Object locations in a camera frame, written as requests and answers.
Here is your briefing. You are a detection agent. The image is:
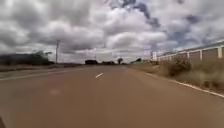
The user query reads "distant low tree line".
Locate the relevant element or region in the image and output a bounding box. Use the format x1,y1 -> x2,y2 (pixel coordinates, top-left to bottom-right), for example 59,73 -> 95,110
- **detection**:
84,59 -> 117,66

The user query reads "dry grass verge with bushes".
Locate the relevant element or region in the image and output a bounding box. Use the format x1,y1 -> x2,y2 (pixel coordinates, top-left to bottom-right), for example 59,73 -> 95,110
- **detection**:
128,57 -> 224,95

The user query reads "row of dark trees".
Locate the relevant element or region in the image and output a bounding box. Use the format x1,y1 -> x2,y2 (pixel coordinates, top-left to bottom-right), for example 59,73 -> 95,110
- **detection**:
0,50 -> 55,67

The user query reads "lone distant tree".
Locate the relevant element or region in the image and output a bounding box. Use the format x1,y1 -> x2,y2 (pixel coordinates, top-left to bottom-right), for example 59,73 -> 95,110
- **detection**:
116,57 -> 124,65

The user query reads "utility pole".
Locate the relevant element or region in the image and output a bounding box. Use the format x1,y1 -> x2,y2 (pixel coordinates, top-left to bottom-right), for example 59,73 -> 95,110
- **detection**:
54,39 -> 61,65

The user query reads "distant dark tree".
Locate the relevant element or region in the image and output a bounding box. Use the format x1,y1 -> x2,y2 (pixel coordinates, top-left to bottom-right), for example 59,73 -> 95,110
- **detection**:
130,57 -> 143,64

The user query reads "dark bush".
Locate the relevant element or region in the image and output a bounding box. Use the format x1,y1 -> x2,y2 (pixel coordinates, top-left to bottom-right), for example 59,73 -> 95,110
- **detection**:
167,57 -> 193,78

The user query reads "long low building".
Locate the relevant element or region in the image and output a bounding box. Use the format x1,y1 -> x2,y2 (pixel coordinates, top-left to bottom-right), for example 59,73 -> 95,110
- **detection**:
156,40 -> 224,63

